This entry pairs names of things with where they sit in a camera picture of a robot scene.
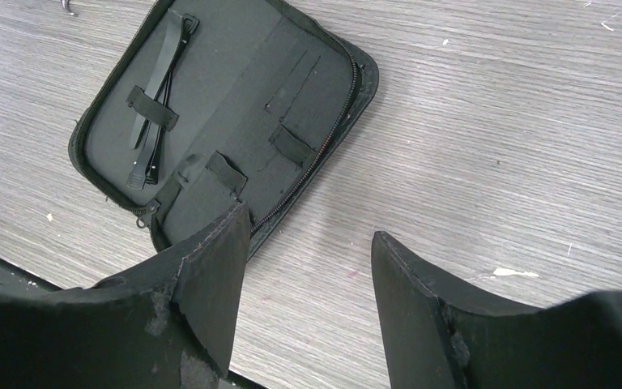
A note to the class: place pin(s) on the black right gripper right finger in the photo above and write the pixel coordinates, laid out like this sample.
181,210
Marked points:
440,331

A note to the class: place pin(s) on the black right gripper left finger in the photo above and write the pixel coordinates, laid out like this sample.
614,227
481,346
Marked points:
167,322

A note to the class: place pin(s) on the black curved hair clip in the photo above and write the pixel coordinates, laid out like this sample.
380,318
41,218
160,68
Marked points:
144,168

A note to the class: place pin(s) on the black zip tool case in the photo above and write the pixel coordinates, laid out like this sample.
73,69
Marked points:
264,95

